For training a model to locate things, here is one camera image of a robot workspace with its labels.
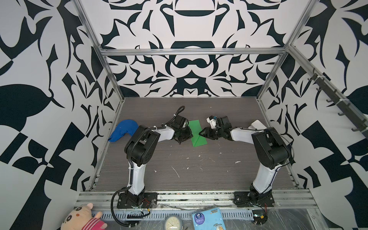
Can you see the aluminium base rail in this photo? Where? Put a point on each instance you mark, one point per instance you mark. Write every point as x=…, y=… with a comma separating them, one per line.
x=299, y=198

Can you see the round clock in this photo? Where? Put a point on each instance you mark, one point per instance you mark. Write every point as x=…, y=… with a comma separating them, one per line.
x=173, y=222

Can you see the plush toy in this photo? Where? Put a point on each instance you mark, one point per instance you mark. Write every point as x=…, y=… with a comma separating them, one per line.
x=81, y=218

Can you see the green square paper sheet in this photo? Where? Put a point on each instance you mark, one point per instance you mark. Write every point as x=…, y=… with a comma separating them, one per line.
x=196, y=128

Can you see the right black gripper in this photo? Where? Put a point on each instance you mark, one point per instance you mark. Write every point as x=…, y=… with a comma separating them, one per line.
x=208, y=133

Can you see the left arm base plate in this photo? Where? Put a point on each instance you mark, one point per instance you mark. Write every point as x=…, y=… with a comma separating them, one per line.
x=128, y=200

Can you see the blue booklet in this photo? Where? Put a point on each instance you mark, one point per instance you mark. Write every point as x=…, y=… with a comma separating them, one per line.
x=208, y=220

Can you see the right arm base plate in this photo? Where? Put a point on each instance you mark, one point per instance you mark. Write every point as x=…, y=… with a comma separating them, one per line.
x=253, y=198

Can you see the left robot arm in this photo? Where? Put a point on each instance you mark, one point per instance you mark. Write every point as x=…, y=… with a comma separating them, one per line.
x=140, y=149

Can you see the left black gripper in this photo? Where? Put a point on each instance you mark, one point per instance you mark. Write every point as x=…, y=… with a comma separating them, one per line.
x=189, y=136

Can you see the small electronics board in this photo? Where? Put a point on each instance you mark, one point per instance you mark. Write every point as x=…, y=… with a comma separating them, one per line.
x=260, y=217

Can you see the white box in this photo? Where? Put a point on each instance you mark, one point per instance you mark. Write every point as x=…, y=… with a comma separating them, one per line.
x=257, y=125

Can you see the blue cloth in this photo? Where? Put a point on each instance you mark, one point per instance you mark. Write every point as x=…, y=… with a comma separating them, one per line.
x=124, y=127

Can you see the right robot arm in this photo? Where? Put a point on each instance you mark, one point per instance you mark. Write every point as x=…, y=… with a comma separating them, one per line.
x=271, y=150

